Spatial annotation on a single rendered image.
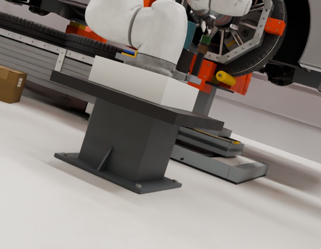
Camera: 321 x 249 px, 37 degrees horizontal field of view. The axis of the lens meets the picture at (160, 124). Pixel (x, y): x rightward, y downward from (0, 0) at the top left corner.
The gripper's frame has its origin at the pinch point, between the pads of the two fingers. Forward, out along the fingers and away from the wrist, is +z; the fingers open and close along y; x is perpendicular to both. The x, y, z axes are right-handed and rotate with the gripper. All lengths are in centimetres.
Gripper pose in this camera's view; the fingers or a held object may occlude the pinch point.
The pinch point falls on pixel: (206, 27)
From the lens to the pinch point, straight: 248.2
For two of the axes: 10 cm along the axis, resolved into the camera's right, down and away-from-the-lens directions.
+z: 2.1, 2.6, 9.4
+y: -9.0, -3.2, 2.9
